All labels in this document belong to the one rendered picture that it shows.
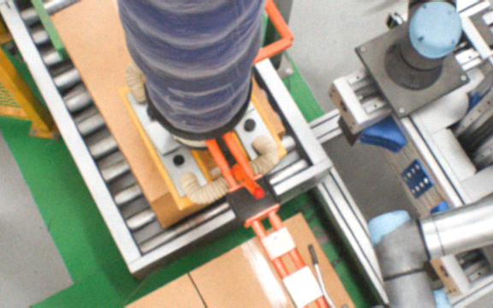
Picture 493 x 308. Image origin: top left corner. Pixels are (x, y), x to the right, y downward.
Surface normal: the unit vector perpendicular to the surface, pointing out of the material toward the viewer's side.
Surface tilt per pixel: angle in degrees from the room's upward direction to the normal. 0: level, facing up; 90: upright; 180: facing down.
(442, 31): 8
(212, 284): 0
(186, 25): 71
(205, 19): 75
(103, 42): 0
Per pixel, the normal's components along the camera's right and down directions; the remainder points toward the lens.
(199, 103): 0.13, 0.80
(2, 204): 0.04, -0.27
